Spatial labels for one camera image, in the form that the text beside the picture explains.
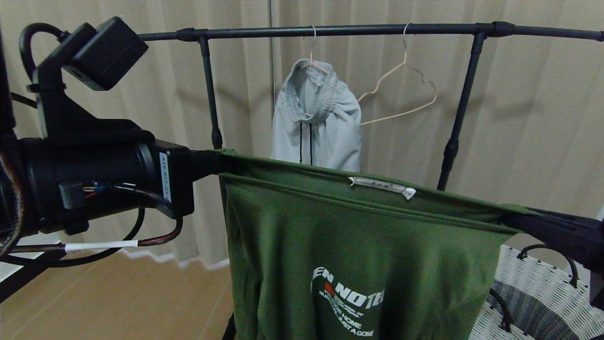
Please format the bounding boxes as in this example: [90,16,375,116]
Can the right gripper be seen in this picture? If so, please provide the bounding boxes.
[589,272,604,311]

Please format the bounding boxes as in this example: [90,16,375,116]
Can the white laundry basket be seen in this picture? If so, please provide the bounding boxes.
[467,243,604,340]

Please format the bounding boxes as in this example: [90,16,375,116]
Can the black cable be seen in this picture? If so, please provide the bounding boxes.
[0,22,146,269]

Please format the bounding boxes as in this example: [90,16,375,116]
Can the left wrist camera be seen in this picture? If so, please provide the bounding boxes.
[35,16,150,142]

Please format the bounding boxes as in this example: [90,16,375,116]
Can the silver curtain wand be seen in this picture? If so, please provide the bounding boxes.
[268,0,277,107]

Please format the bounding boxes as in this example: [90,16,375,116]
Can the black clothes rack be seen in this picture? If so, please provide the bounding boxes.
[137,20,604,340]

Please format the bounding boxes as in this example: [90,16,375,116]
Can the beige curtain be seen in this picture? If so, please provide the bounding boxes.
[0,0,604,271]

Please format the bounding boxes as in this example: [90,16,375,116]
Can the green garment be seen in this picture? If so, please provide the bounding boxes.
[219,148,541,340]

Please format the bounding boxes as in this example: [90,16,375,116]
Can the pink clothes hanger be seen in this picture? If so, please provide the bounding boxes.
[296,25,330,77]
[357,22,438,126]

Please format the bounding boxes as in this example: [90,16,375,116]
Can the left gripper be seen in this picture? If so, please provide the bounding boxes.
[21,137,195,235]

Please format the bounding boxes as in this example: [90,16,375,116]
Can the pale grey shorts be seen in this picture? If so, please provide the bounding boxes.
[270,59,363,173]

